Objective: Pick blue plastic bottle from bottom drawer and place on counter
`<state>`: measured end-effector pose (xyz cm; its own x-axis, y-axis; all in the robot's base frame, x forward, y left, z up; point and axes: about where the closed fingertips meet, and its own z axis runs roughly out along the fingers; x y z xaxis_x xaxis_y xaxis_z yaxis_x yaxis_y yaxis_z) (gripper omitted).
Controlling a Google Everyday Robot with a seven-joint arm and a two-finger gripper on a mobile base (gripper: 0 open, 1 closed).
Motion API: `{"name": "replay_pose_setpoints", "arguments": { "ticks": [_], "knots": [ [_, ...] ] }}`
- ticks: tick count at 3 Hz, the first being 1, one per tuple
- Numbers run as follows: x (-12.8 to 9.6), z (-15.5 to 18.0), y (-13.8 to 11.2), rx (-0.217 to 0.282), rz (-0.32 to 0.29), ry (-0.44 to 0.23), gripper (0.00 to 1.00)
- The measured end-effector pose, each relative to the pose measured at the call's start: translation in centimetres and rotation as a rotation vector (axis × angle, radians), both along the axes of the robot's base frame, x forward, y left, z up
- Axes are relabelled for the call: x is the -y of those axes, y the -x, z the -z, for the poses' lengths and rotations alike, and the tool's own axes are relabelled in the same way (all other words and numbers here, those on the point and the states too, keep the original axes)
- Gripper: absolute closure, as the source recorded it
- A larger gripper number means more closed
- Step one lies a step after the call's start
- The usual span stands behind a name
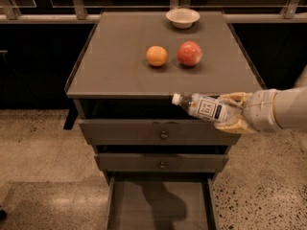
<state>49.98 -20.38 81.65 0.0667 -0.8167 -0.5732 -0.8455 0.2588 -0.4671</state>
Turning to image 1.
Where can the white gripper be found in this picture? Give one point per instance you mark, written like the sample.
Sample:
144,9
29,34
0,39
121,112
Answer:
262,109

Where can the clear plastic bottle white cap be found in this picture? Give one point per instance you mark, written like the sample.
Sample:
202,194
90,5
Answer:
207,108

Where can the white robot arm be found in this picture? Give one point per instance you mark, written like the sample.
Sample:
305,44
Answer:
290,108

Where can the brass top drawer knob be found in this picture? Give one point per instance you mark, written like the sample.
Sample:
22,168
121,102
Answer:
163,134

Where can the grey drawer cabinet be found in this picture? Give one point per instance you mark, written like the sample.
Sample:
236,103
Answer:
113,79

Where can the grey bottom drawer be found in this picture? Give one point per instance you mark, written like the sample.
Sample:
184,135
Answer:
161,203

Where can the grey drawer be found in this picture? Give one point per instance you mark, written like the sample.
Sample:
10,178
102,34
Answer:
147,132
147,162
161,203

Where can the grey middle drawer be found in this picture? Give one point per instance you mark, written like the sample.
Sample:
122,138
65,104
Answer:
147,162

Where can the grey top drawer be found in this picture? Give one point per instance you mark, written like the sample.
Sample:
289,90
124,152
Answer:
147,132

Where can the white pillar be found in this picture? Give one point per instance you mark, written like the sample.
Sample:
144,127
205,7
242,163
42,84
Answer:
302,79

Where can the red apple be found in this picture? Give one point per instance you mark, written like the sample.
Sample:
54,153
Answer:
189,53

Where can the orange fruit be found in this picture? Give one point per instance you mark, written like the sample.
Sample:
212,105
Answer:
156,56

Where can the white ceramic bowl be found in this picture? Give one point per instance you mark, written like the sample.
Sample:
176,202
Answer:
183,18

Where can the metal window railing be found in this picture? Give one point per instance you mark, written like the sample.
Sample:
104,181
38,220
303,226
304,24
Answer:
86,11

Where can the black object at floor edge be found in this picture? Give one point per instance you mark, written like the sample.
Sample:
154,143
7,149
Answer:
3,214

